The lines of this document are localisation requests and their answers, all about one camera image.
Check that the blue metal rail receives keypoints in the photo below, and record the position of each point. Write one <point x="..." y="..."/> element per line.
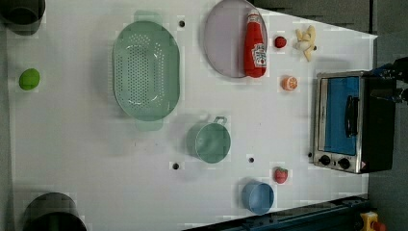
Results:
<point x="335" y="215"/>

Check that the yellow red emergency button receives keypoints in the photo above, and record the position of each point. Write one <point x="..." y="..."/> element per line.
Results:
<point x="371" y="222"/>

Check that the black cylinder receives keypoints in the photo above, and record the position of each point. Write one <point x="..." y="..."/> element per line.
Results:
<point x="53" y="211"/>
<point x="22" y="17"/>

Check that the black cylinder bottom left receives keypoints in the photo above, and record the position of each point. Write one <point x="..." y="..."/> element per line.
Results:
<point x="53" y="211"/>

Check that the strawberry toy near cup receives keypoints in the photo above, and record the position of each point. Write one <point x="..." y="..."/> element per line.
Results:
<point x="280" y="175"/>

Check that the green lime toy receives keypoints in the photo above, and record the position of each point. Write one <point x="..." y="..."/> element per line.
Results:
<point x="29" y="79"/>

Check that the peeled banana toy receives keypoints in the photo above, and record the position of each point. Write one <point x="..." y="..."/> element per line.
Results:
<point x="306" y="41"/>

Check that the round grey plate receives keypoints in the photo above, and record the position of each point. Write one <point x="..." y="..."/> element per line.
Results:
<point x="224" y="35"/>

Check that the green pot with handle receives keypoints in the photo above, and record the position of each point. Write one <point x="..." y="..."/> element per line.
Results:
<point x="209" y="142"/>

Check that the black cylinder top left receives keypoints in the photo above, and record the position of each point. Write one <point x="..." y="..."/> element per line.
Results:
<point x="22" y="17"/>

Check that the blue cup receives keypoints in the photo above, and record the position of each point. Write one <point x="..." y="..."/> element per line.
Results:
<point x="257" y="197"/>

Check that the green oval colander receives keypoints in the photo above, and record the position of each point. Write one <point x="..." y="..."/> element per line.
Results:
<point x="146" y="64"/>

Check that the silver toaster oven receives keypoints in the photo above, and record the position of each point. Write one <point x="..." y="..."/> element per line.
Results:
<point x="354" y="122"/>

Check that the red plush ketchup bottle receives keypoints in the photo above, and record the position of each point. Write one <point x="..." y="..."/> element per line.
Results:
<point x="255" y="54"/>

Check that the red strawberry toy near plate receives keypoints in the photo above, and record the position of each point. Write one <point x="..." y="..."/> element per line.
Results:
<point x="280" y="42"/>

